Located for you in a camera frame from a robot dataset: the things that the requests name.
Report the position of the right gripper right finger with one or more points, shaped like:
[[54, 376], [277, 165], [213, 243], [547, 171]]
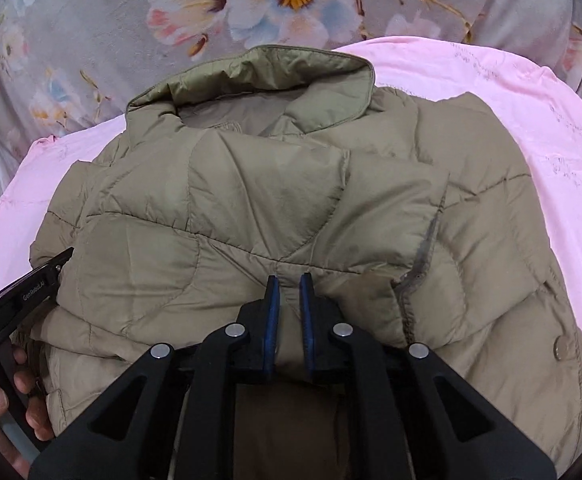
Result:
[[408, 414]]

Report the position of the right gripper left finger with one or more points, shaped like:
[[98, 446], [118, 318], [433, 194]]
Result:
[[172, 412]]

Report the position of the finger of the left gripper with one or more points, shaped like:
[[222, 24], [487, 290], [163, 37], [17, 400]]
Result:
[[50, 271]]

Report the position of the olive quilted puffer jacket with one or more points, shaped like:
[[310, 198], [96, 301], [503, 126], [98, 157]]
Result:
[[420, 218]]

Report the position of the person's left hand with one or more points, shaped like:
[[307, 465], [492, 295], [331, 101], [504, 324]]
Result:
[[36, 416]]

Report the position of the grey floral curtain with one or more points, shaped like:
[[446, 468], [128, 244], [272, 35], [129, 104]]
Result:
[[66, 65]]

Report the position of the pink bed sheet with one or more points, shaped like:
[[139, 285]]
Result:
[[541, 113]]

